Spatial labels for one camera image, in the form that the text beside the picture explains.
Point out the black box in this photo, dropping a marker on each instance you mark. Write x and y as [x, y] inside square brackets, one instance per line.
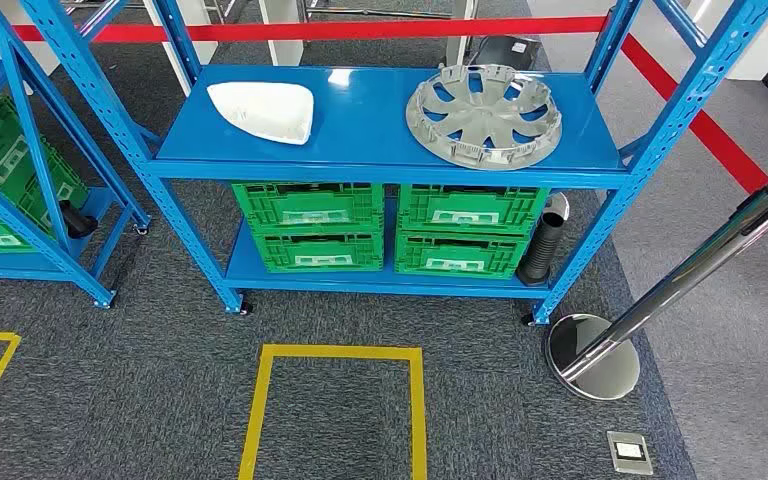
[503, 52]

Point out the red barrier belt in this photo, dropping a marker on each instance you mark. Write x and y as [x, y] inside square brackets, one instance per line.
[689, 112]
[357, 30]

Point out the metal floor socket plate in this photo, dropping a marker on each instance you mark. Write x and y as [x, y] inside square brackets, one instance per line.
[629, 452]

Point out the grey plastic wheel hubcap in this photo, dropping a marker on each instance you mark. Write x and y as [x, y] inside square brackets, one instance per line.
[484, 118]

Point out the blue metal shelf rack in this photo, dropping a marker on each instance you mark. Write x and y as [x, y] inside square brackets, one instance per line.
[371, 119]
[0, 264]

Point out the chrome stanchion post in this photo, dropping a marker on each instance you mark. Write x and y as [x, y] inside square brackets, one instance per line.
[689, 272]

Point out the white plastic mirror cover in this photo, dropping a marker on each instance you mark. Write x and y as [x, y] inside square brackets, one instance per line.
[265, 109]

